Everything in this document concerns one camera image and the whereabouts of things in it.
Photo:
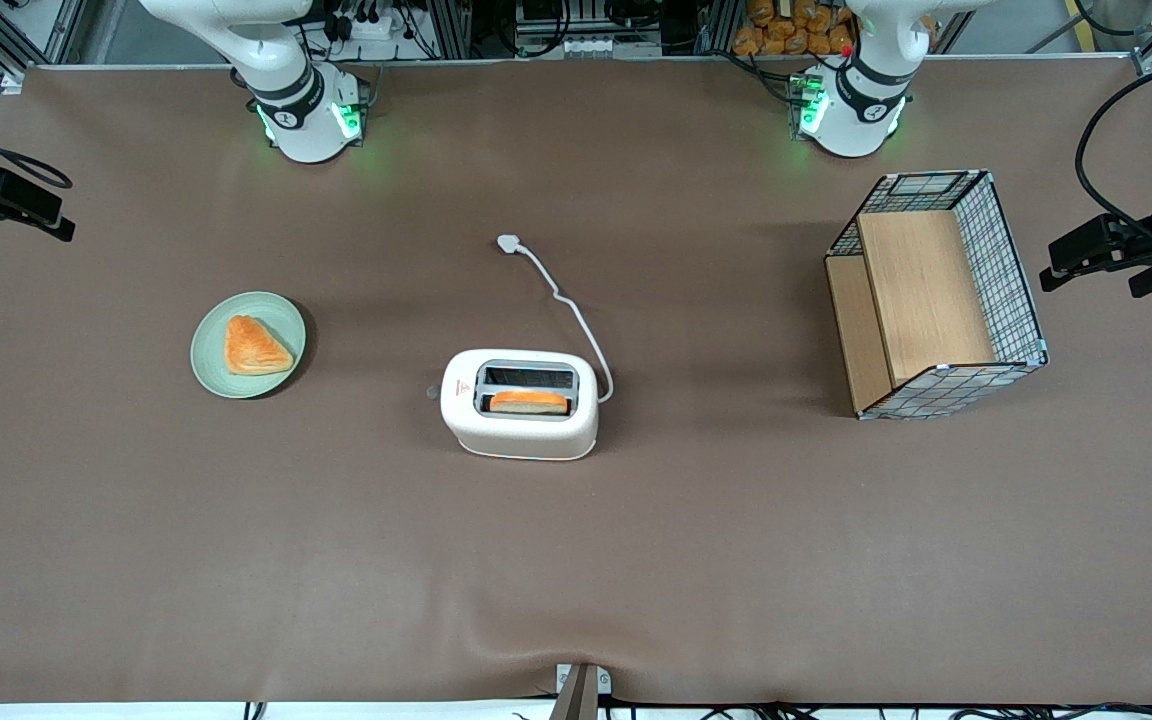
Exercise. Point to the white two-slot toaster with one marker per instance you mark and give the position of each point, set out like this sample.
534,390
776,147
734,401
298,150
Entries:
521,430

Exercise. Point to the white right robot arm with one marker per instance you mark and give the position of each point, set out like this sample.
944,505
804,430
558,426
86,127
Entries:
296,110

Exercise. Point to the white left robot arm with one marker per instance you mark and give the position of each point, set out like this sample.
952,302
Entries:
856,110

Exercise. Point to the pale green plate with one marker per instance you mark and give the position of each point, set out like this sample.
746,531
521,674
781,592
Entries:
211,365

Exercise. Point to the triangular golden pastry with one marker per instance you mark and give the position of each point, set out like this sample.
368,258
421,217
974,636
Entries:
254,348

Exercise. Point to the white power strip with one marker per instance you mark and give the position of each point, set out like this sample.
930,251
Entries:
361,25

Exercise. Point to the bag of bread rolls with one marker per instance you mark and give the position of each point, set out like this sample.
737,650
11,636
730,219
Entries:
786,30

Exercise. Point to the toast slice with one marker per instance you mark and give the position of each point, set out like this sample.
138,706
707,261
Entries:
528,402

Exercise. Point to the metal table edge bracket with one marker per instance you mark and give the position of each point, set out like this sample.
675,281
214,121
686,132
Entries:
581,690

